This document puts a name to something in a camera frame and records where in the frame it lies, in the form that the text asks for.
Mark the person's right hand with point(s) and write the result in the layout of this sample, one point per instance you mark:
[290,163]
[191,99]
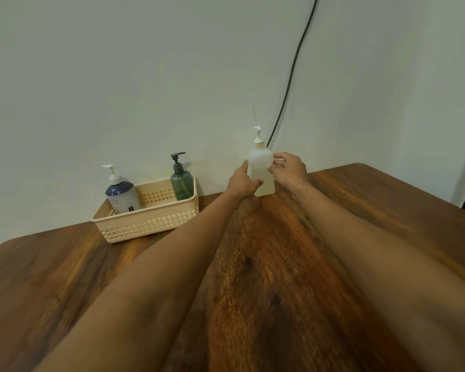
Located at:
[293,170]

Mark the person's left hand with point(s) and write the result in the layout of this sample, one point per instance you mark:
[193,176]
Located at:
[241,182]

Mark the person's right thumb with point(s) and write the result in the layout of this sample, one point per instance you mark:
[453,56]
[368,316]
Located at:
[273,169]

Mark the person's left thumb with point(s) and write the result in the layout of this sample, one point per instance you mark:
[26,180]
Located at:
[245,168]

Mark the white translucent pump bottle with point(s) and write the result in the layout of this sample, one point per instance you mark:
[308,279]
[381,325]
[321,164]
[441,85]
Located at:
[262,166]

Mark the person's left forearm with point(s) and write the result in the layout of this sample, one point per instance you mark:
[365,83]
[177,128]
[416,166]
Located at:
[147,284]

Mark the person's right forearm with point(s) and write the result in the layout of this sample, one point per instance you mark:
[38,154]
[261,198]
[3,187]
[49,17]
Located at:
[379,267]

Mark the green pump bottle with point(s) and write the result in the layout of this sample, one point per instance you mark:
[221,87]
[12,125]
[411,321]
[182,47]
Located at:
[180,180]

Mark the beige perforated plastic basket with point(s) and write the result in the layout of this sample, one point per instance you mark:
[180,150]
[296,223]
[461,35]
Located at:
[147,216]

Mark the navy and white pump bottle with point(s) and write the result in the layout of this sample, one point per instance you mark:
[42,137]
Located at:
[121,193]

